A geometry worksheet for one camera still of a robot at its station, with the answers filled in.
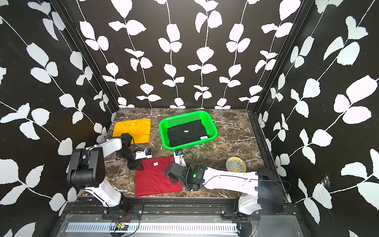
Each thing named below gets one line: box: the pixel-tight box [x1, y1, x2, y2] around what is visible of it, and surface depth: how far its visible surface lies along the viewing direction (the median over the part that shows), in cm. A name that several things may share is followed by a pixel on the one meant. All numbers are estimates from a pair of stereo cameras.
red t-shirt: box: [135, 156, 183, 198], surface depth 84 cm
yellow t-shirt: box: [112, 118, 152, 144], surface depth 110 cm
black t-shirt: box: [167, 119, 210, 148], surface depth 107 cm
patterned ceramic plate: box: [225, 156, 247, 173], surface depth 91 cm
